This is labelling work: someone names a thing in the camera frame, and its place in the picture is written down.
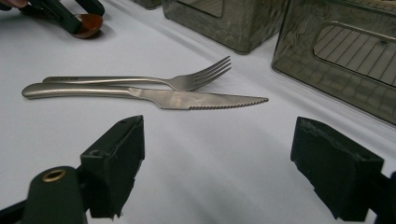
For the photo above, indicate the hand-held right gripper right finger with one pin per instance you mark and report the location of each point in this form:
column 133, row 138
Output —
column 336, row 171

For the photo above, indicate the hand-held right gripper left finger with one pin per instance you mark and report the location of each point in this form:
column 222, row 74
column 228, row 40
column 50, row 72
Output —
column 115, row 161

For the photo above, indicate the brown wooden spoon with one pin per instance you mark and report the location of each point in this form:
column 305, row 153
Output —
column 91, row 25

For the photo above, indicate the smoky clear plastic bin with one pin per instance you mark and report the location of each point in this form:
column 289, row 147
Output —
column 148, row 3
column 299, row 74
column 243, row 28

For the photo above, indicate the silver metal knife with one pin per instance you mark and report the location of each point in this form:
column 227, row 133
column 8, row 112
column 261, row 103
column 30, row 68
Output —
column 174, row 99

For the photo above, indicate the silver metal fork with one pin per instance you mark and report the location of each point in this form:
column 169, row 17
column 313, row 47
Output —
column 186, row 82

